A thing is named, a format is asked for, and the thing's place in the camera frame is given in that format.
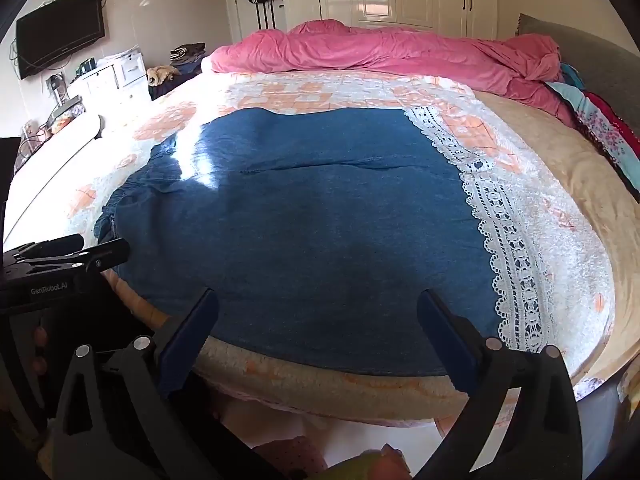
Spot pink duvet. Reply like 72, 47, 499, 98
209, 19, 576, 127

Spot pile of folded clothes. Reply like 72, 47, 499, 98
169, 42, 207, 67

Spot white drawer cabinet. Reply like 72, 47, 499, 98
66, 50, 151, 112

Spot white curved table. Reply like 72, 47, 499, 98
0, 112, 104, 252

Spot white door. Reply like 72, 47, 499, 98
221, 0, 289, 43

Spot beige plush cloth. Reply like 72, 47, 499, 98
146, 65, 180, 87

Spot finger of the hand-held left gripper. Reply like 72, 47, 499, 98
11, 233, 85, 261
50, 238, 131, 274

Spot pink dotted slipper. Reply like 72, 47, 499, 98
250, 435, 327, 480

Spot grey headboard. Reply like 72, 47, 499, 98
515, 12, 640, 128

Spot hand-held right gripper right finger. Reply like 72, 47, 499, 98
415, 288, 583, 480

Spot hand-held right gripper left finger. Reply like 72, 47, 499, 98
52, 287, 281, 480

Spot person's left hand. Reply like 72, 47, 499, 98
31, 326, 49, 376

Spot blue pants with lace trim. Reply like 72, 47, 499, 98
94, 107, 553, 378

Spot clutter of small desk things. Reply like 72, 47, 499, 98
20, 74, 86, 153

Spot beige bed sheet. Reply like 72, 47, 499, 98
472, 90, 640, 403

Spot black wall television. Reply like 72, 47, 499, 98
16, 0, 106, 80

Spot white and orange floral blanket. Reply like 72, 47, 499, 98
67, 72, 617, 428

